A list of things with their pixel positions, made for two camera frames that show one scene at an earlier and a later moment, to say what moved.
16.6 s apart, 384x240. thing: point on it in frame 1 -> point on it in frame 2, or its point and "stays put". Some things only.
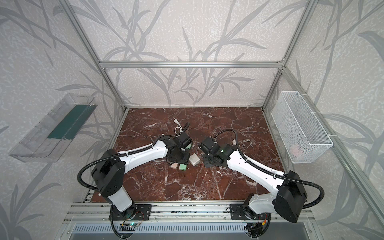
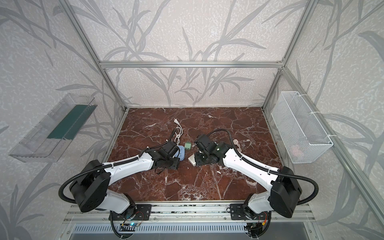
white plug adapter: x=194 y=159 stays put
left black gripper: x=177 y=157 -> x=173 y=153
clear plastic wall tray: x=45 y=141 stays put
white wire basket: x=301 y=132 stays put
